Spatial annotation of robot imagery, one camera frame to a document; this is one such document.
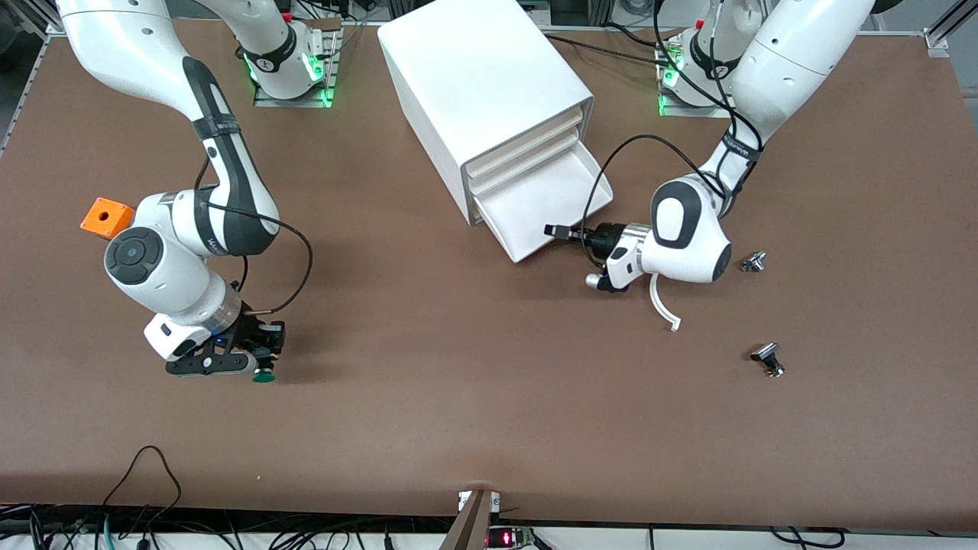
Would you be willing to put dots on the aluminium frame profile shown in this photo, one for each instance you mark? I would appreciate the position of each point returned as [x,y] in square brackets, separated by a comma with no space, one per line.
[42,19]
[938,40]

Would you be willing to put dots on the black and silver switch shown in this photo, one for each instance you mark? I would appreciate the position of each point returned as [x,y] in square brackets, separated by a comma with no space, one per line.
[765,354]

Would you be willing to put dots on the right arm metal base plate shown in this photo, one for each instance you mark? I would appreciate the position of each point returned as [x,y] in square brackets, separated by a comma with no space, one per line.
[294,101]

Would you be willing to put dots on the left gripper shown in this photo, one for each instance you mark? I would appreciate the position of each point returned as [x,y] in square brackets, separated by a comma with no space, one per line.
[603,237]

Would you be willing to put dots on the small silver metal part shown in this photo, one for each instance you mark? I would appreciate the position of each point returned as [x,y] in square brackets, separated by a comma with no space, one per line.
[753,262]

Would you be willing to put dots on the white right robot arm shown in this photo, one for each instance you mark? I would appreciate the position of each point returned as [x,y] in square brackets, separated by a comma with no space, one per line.
[130,46]

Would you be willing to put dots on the orange button box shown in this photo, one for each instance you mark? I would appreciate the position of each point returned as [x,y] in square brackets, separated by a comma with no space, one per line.
[103,216]

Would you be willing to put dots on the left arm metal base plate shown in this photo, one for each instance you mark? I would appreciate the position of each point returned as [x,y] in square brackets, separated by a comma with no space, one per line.
[699,112]

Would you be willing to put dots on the green push button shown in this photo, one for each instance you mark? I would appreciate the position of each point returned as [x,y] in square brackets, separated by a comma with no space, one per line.
[264,376]

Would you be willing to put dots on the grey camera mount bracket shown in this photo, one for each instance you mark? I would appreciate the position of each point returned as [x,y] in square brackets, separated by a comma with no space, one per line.
[474,527]

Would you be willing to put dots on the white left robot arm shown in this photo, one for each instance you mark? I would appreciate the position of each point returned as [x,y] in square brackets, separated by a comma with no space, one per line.
[795,53]

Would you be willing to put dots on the white middle drawer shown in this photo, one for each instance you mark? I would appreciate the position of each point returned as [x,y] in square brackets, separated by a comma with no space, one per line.
[527,163]

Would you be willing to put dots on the white drawer cabinet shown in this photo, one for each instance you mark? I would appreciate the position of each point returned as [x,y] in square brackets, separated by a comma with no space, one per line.
[474,76]

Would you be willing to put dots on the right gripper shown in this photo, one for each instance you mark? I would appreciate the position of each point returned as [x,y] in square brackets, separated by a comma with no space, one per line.
[254,333]

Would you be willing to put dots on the device with red display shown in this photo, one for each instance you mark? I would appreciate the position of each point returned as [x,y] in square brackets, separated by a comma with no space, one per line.
[508,538]

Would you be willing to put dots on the white curved plastic arc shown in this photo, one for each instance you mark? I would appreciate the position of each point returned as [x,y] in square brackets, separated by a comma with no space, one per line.
[655,302]

